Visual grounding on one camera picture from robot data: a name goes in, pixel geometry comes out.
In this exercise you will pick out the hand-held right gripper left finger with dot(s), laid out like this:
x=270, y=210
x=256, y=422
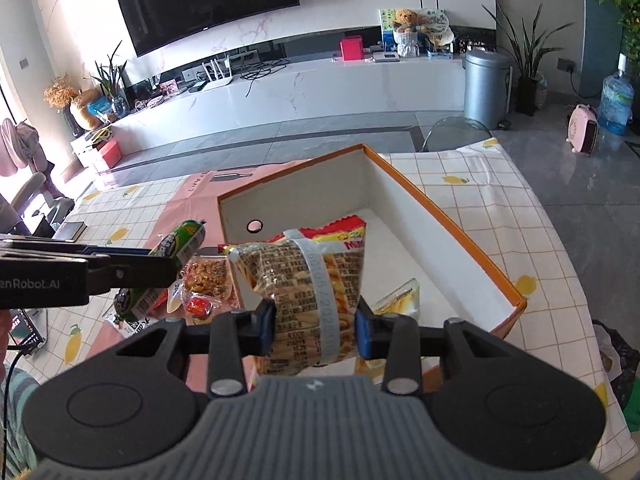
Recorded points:
x=265, y=327

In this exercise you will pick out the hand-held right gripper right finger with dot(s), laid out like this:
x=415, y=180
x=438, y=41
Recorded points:
x=365, y=335

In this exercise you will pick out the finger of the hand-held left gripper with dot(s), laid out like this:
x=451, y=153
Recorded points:
x=140, y=272
x=130, y=252

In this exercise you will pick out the clear fries snack packet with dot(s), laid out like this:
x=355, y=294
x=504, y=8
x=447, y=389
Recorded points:
x=300, y=290

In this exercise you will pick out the green sausage packet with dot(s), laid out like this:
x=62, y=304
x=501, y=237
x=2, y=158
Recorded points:
x=185, y=237

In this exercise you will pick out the orange cardboard box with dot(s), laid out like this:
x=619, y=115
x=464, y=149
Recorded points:
x=450, y=270

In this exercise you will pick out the clear packet of brown snacks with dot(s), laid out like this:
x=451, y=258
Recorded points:
x=207, y=275

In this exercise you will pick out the yellow white snack packet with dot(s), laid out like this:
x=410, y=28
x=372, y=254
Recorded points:
x=400, y=300

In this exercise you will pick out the black white snack packet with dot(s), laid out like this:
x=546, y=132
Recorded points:
x=127, y=327

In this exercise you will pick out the dark phone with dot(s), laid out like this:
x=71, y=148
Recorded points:
x=70, y=231

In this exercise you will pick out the small red candy packet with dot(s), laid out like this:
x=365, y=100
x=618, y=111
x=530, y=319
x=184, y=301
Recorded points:
x=200, y=306

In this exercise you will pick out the grey office chair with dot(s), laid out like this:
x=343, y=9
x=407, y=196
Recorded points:
x=37, y=195

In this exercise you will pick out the red storage box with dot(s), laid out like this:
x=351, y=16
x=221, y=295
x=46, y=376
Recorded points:
x=109, y=155

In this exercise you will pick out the red yellow snack packet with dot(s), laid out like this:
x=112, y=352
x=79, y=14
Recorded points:
x=340, y=232

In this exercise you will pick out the teal striped clothing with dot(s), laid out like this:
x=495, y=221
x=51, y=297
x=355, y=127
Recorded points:
x=17, y=420

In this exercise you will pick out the pink hanging garment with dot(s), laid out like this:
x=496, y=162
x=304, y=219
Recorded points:
x=17, y=147

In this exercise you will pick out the green plant in glass vase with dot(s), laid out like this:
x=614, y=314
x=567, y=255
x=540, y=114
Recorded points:
x=112, y=80

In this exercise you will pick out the dried yellow flower bouquet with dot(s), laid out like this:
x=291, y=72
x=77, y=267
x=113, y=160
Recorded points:
x=61, y=92

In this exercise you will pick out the white wifi router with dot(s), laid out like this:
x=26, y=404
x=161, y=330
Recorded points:
x=217, y=74

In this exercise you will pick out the clear glass chair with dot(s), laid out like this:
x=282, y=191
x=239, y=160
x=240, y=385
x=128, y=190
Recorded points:
x=452, y=135

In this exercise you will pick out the white marble television cabinet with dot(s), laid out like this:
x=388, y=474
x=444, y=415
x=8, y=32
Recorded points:
x=310, y=90

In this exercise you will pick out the black trash bag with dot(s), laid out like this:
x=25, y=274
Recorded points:
x=620, y=370

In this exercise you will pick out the black flat television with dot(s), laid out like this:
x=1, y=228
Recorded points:
x=200, y=0

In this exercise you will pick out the silver pedal trash can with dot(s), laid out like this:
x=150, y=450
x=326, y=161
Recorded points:
x=486, y=90

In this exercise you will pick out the white flat scale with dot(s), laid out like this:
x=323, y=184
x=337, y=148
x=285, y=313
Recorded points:
x=386, y=57

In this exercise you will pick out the red square box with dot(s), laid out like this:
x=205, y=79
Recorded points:
x=352, y=48

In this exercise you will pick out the white flower basket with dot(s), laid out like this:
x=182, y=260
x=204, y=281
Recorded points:
x=406, y=44

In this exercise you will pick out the pink space heater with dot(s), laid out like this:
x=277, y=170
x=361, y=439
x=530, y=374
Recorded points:
x=582, y=130

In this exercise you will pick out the colourful picture board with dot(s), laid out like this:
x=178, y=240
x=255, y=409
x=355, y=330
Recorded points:
x=387, y=27

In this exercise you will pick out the brown teddy bear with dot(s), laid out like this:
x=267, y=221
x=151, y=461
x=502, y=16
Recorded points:
x=406, y=19

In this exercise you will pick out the long leaf potted plant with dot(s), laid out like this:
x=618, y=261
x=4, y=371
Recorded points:
x=527, y=60

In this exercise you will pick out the round paper fan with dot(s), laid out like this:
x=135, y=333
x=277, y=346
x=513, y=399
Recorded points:
x=435, y=21

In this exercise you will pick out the blue water jug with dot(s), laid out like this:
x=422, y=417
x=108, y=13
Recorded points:
x=616, y=105

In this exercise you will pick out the hanging ivy plant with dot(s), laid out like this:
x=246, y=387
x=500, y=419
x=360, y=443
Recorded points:
x=625, y=5

